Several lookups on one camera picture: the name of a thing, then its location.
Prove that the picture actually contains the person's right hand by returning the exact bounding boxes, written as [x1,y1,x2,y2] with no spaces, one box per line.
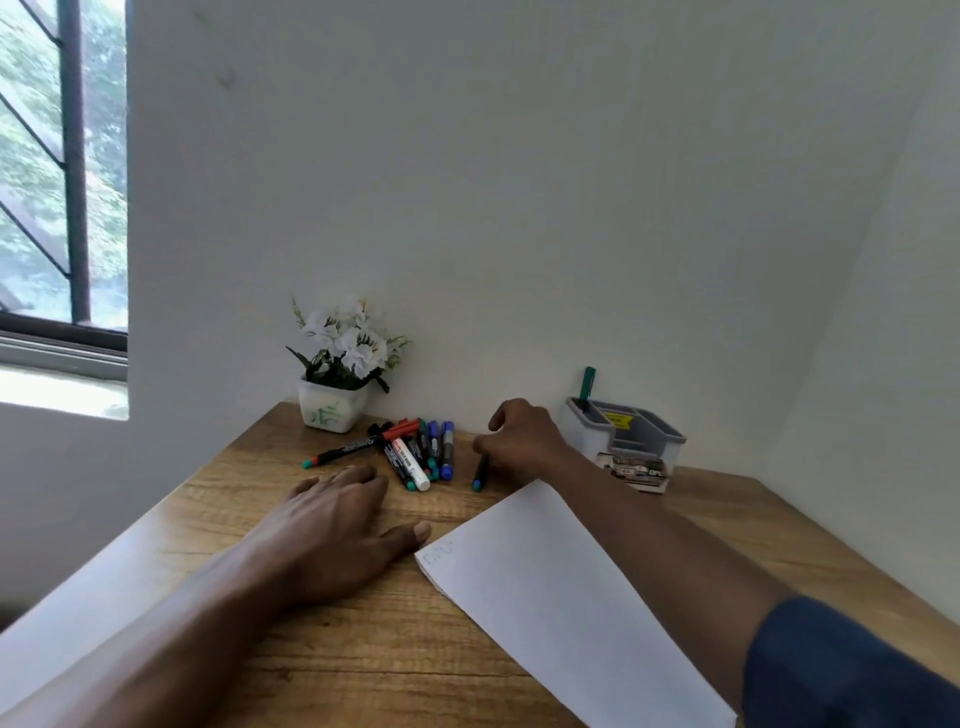
[470,398,575,485]

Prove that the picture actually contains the person's left hand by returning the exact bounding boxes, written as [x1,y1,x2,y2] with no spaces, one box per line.
[251,464,433,607]

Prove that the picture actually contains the pile of colored markers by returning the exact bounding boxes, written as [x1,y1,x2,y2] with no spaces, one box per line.
[302,416,444,494]

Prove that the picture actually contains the white paper sheet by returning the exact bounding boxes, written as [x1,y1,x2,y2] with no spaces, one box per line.
[414,479,740,728]

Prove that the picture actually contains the person's right forearm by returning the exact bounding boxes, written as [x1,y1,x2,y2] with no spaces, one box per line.
[536,446,796,714]

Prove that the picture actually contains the person's left forearm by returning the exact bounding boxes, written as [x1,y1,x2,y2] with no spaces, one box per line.
[0,539,301,728]

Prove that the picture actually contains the gray desk organizer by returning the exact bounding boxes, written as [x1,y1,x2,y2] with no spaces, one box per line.
[558,395,688,496]

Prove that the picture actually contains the potted white artificial flowers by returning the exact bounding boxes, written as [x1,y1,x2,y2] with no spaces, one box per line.
[284,296,412,435]

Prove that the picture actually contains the blue right shirt sleeve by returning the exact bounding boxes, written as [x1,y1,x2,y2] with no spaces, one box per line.
[740,596,960,728]

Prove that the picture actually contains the barred window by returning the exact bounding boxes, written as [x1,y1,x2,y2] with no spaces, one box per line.
[0,0,130,384]

